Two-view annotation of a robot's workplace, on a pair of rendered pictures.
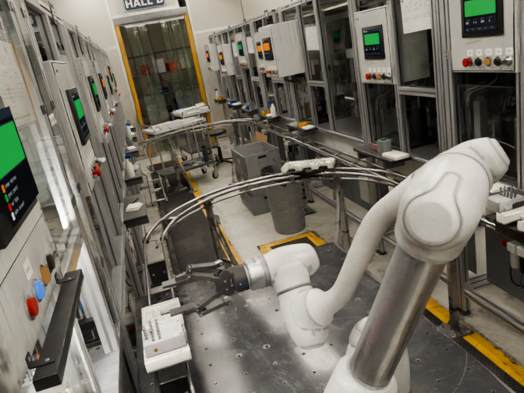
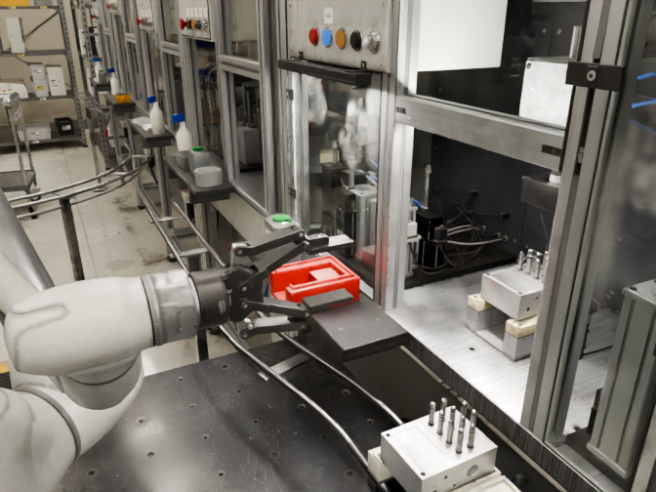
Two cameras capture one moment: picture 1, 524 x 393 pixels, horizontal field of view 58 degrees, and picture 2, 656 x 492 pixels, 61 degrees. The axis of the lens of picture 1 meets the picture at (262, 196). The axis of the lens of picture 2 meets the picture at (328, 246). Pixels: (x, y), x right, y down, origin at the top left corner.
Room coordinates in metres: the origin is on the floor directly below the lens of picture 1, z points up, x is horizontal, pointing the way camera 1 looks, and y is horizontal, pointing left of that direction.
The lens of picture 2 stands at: (1.87, 0.10, 1.47)
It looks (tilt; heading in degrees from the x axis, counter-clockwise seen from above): 23 degrees down; 166
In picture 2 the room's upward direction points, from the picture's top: straight up
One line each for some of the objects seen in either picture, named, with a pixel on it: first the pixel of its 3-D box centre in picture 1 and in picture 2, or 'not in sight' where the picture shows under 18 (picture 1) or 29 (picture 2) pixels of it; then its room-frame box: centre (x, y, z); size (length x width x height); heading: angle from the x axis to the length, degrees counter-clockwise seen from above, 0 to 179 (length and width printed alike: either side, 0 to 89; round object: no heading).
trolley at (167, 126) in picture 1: (181, 150); not in sight; (6.76, 1.02, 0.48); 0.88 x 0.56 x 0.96; 120
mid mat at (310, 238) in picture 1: (303, 258); not in sight; (3.54, -0.24, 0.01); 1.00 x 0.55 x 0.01; 12
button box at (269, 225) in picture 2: not in sight; (285, 242); (0.68, 0.30, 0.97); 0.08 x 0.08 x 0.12; 12
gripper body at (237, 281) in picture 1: (230, 280); (226, 294); (1.20, 0.13, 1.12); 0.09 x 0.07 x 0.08; 102
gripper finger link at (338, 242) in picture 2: (175, 281); (327, 244); (1.17, 0.28, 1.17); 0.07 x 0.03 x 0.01; 102
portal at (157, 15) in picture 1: (167, 84); not in sight; (9.42, 1.39, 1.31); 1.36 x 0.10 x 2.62; 102
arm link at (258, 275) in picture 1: (255, 273); (171, 306); (1.22, 0.06, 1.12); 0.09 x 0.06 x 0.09; 12
